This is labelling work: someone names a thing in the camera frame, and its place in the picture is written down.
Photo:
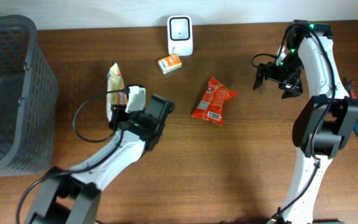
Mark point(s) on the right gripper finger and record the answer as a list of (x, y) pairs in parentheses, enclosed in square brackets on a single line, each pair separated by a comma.
[(290, 93), (259, 78)]

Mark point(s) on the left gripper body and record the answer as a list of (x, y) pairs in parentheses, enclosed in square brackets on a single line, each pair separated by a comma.
[(115, 116)]

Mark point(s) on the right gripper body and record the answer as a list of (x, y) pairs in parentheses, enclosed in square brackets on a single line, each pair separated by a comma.
[(272, 72)]

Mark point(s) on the red snack bag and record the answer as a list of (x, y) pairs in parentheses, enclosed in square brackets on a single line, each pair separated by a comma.
[(210, 107)]

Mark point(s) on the orange snack packet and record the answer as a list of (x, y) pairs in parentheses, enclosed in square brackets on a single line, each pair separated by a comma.
[(170, 63)]

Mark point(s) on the hex wrench set packet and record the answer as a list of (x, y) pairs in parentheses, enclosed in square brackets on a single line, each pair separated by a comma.
[(349, 86)]

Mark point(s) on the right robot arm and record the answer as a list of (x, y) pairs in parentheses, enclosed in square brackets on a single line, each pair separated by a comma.
[(326, 122)]

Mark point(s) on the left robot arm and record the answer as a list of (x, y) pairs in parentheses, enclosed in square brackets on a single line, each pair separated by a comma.
[(73, 195)]

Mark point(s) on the grey plastic mesh basket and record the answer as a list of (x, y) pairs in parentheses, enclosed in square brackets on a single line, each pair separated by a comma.
[(28, 99)]

